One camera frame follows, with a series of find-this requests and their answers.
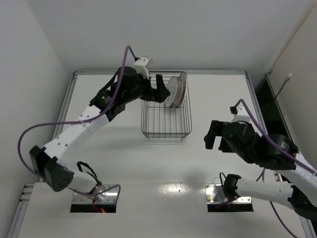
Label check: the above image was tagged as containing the white plate black line drawing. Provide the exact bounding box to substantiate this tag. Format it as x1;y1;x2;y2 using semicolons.
164;76;178;108

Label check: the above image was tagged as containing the teal rimmed plate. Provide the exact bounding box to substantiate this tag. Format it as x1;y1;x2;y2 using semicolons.
173;73;186;108

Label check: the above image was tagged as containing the orange sunburst plate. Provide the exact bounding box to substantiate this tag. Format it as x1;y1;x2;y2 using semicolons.
176;71;187;108

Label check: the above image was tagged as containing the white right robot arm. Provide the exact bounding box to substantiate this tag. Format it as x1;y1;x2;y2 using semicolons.
204;120;317;221

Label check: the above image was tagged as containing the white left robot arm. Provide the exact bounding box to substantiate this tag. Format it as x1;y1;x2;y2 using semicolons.
29;67;170;195

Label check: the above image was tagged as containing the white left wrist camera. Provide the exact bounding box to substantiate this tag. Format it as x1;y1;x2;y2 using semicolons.
132;56;153;79

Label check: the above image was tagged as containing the metal wire dish rack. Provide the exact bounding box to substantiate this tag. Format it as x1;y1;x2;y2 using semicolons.
141;71;193;141

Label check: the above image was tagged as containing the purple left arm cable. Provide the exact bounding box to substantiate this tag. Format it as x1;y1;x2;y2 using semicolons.
17;45;138;199

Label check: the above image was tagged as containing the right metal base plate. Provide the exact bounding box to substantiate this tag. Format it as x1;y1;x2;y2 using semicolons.
205;183;252;205

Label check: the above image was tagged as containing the metal base plate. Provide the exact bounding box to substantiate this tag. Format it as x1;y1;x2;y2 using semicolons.
72;184;121;205
205;183;252;205

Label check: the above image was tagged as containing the black wall cable white plug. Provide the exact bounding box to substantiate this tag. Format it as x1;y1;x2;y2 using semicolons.
273;73;293;101

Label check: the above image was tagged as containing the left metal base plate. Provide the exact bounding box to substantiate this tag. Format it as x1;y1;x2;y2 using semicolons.
72;184;121;205

